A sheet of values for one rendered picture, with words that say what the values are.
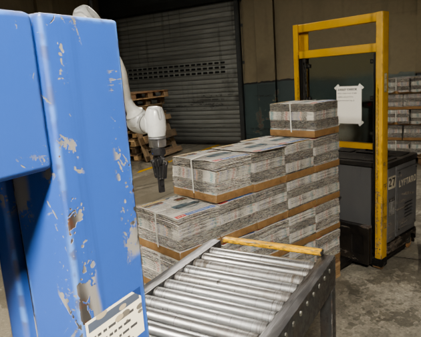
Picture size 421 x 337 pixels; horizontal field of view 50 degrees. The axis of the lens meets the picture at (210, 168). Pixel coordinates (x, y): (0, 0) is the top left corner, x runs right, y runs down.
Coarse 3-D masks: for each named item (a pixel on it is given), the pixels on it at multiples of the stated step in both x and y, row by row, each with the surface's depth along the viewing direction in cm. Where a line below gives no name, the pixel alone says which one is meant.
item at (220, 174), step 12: (216, 156) 253; (228, 156) 250; (240, 156) 250; (204, 168) 244; (216, 168) 238; (228, 168) 244; (240, 168) 251; (204, 180) 246; (216, 180) 240; (228, 180) 246; (240, 180) 253; (204, 192) 248; (216, 192) 241
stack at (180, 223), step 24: (264, 192) 266; (288, 192) 281; (312, 192) 298; (144, 216) 245; (168, 216) 228; (192, 216) 229; (216, 216) 240; (240, 216) 254; (264, 216) 267; (312, 216) 302; (168, 240) 231; (192, 240) 231; (264, 240) 269; (288, 240) 286; (144, 264) 255; (168, 264) 236
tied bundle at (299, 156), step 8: (288, 144) 278; (296, 144) 282; (304, 144) 287; (312, 144) 292; (288, 152) 277; (296, 152) 282; (304, 152) 288; (312, 152) 294; (288, 160) 278; (296, 160) 284; (304, 160) 288; (312, 160) 294; (288, 168) 278; (296, 168) 284; (304, 168) 289
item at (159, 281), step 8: (216, 240) 198; (200, 248) 190; (208, 248) 189; (192, 256) 182; (200, 256) 183; (176, 264) 175; (184, 264) 174; (168, 272) 168; (152, 280) 162; (160, 280) 162; (144, 288) 156; (152, 288) 156
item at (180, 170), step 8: (192, 152) 271; (200, 152) 270; (208, 152) 269; (176, 160) 262; (184, 160) 256; (176, 168) 263; (184, 168) 258; (176, 176) 263; (184, 176) 258; (176, 184) 265; (184, 184) 259
